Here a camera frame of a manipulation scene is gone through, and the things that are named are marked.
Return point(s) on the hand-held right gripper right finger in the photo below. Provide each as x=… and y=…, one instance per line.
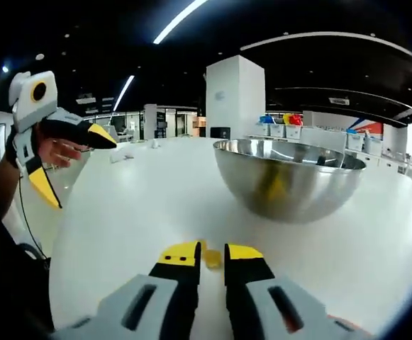
x=251, y=290

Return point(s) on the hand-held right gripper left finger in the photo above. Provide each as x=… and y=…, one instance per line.
x=177, y=290

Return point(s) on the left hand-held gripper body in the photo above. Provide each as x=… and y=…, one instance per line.
x=32, y=106

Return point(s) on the yellow QQ candy cube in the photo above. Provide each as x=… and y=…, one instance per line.
x=213, y=258

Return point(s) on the stainless steel bowl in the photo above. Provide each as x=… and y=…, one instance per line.
x=298, y=191

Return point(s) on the person's left hand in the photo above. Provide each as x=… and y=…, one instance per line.
x=58, y=152

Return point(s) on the ceiling light strip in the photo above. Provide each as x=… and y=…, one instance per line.
x=124, y=92
x=179, y=21

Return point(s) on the small white cup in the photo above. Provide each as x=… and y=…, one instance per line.
x=155, y=143

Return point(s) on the person's dark clothing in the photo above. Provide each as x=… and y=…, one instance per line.
x=7, y=283

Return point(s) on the black box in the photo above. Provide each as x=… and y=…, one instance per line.
x=220, y=132

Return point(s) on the white square pillar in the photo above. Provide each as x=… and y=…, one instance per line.
x=235, y=106

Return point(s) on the blue storage bin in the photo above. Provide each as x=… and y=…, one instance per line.
x=267, y=119

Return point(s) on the yellow storage bin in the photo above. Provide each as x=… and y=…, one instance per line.
x=286, y=118

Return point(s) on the red storage bin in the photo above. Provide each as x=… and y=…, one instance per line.
x=295, y=120

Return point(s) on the row of white storage boxes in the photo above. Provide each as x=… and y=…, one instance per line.
x=354, y=141

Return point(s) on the red and blue wall banner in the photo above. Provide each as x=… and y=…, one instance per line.
x=368, y=127

